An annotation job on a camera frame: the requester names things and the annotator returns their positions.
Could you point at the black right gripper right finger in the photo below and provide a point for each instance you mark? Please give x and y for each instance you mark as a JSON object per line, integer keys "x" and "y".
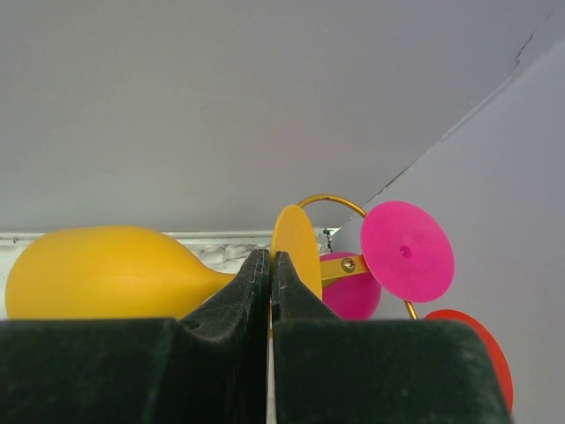
{"x": 328, "y": 370}

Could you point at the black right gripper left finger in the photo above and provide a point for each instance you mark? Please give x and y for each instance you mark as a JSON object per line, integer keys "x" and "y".
{"x": 209, "y": 367}

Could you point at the yellow plastic wine glass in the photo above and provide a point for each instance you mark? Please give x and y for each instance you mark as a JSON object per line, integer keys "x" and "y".
{"x": 108, "y": 272}

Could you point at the red plastic wine glass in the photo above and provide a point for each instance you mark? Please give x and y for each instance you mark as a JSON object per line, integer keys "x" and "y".
{"x": 496, "y": 355}

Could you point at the pink plastic wine glass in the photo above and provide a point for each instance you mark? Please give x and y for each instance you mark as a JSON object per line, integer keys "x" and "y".
{"x": 406, "y": 253}

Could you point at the gold wire wine glass rack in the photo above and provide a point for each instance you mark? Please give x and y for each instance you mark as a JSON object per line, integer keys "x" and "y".
{"x": 299, "y": 278}

